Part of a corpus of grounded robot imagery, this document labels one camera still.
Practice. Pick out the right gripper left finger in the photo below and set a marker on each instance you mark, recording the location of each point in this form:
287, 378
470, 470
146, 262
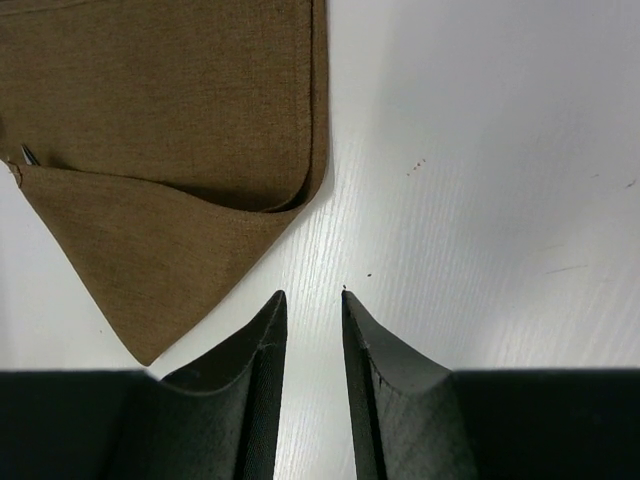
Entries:
216, 417

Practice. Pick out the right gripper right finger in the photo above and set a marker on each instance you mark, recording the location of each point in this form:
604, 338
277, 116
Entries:
406, 420

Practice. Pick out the brown cloth napkin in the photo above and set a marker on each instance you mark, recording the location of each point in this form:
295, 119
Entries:
176, 142

